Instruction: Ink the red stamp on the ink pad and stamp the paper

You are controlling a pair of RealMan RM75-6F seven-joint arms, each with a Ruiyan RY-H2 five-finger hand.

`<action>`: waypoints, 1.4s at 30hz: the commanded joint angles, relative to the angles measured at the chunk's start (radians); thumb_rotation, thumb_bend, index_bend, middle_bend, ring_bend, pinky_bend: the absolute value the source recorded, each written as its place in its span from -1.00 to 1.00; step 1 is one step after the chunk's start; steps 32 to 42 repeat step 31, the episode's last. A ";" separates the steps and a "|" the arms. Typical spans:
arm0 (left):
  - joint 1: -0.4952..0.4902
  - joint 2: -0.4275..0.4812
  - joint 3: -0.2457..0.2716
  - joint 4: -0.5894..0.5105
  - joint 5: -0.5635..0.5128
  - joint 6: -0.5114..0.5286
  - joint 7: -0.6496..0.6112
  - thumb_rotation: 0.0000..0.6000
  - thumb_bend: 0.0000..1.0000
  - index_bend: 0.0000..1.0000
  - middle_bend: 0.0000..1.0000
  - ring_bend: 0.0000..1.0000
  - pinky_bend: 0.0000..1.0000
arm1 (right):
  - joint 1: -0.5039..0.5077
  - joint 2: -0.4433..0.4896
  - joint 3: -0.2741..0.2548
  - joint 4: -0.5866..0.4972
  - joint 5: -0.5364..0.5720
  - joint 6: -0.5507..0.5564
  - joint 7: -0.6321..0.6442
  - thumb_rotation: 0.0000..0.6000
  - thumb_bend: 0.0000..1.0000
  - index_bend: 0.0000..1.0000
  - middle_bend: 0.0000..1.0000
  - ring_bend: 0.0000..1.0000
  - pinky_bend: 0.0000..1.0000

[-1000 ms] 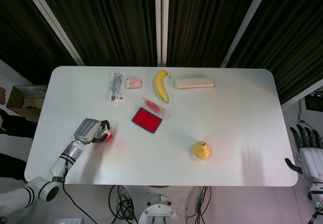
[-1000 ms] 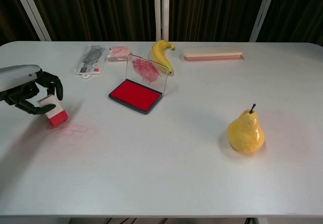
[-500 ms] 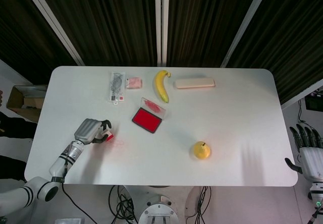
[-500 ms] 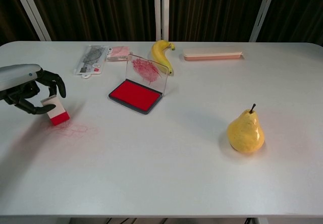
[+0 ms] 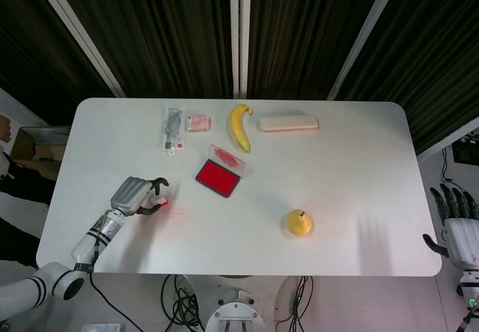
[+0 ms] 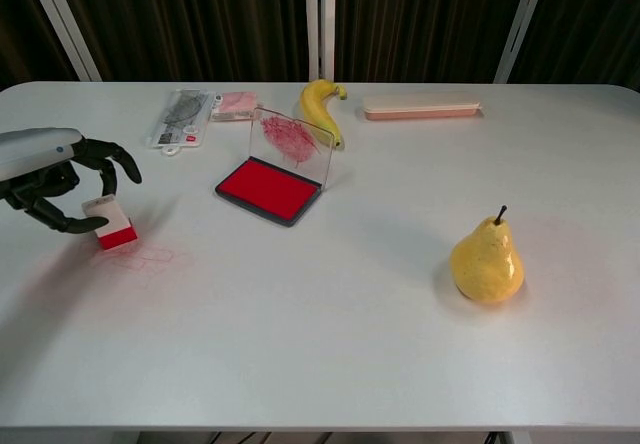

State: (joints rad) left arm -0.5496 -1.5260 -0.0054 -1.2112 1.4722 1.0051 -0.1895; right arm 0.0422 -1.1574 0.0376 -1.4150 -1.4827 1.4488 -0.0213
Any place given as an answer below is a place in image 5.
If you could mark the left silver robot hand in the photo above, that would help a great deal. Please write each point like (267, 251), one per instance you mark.
(129, 196)

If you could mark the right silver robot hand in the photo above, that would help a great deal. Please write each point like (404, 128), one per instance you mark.
(462, 240)

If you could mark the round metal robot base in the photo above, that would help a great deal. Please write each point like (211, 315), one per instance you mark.
(235, 311)

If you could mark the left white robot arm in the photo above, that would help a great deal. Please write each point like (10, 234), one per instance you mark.
(86, 248)

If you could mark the clear blister pack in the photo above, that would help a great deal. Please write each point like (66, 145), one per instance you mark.
(173, 130)

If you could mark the dark monitor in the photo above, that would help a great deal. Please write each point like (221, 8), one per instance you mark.
(466, 153)

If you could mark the red ink pad with lid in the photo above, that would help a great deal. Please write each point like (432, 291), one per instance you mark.
(217, 176)

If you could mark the pink small packet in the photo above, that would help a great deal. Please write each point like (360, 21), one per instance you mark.
(199, 122)

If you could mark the brown cardboard box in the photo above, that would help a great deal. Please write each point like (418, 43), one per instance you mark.
(37, 149)

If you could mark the person in dark clothes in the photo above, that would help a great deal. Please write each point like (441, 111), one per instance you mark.
(18, 197)

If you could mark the yellow banana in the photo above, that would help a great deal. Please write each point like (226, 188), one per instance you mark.
(236, 126)

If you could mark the grey metal box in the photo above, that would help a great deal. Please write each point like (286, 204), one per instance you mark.
(101, 328)

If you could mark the yellow pear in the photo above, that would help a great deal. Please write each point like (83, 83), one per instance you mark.
(299, 224)

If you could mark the black curtain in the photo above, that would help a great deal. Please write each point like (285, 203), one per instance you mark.
(430, 55)
(30, 59)
(307, 29)
(157, 29)

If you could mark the beige rectangular case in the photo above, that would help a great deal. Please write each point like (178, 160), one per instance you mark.
(289, 123)

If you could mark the white frame post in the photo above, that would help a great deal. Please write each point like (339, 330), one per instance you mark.
(240, 33)
(447, 143)
(365, 33)
(78, 33)

